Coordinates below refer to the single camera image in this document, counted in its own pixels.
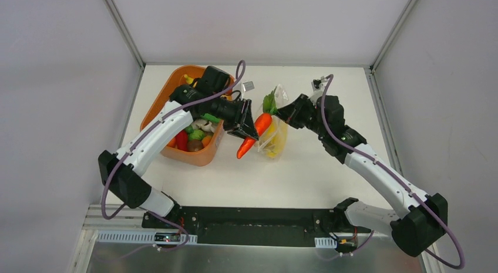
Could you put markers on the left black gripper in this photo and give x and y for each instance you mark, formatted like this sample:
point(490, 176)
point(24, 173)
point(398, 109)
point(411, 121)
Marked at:
point(241, 115)

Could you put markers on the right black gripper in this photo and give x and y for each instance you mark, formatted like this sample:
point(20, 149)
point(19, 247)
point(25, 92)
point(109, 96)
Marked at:
point(297, 112)

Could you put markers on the yellow banana bunch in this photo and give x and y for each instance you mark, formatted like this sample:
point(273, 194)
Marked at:
point(275, 139)

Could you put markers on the clear zip top bag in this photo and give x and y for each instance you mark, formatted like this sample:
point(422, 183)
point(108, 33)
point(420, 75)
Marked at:
point(276, 99)

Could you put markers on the red toy pepper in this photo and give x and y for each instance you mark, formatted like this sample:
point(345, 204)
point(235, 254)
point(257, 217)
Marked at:
point(182, 139)

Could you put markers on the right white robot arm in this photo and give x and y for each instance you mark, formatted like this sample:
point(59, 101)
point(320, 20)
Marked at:
point(414, 217)

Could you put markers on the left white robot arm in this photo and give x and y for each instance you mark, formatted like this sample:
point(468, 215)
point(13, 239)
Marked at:
point(122, 171)

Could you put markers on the white toy mushroom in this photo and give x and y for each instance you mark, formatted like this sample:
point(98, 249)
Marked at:
point(204, 125)

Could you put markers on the orange plastic bin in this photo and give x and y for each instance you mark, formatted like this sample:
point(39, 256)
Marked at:
point(198, 158)

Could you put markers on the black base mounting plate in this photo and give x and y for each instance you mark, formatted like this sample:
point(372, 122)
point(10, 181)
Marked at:
point(279, 227)

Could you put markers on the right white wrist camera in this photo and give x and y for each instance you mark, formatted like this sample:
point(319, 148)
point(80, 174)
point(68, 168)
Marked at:
point(318, 86)

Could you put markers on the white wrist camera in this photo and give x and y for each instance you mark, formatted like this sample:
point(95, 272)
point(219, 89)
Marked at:
point(247, 86)
point(318, 86)

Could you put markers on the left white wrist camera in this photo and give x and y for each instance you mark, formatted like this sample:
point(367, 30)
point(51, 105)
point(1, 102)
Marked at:
point(247, 86)

